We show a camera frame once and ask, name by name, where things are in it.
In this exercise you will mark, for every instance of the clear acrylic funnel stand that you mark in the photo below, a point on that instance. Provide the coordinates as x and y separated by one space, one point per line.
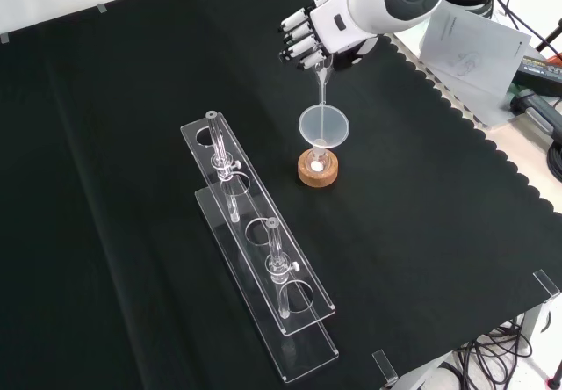
204 155

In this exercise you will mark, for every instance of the clear glass weighing funnel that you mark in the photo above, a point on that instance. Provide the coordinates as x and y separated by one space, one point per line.
322 80

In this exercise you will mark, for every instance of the green black handheld tool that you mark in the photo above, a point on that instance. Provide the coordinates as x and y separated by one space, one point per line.
540 111

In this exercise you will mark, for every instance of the black tripod leg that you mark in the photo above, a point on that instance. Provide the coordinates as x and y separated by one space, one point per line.
549 36

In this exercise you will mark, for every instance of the grey bench leg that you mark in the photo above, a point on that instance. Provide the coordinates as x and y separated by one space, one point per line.
533 324

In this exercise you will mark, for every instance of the grey tape piece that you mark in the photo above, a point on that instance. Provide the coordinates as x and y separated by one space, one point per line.
4 38
102 8

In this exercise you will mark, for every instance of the black cloth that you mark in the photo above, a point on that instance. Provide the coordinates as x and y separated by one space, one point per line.
110 188

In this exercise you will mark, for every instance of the black power adapter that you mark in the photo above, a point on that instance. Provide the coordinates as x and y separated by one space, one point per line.
538 71

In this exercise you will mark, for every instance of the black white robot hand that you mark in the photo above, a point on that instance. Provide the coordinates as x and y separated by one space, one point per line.
338 25

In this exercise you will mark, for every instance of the small round-bottom glass flask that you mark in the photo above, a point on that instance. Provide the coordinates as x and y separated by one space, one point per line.
317 166

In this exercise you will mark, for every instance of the translucent plastic funnel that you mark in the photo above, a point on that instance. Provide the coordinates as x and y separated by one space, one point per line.
333 128

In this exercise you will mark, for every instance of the white paper booklet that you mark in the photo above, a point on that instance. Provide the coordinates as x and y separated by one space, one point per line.
474 52

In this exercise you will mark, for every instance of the clear acrylic edge clip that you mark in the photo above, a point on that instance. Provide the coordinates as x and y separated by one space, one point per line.
546 284
384 366

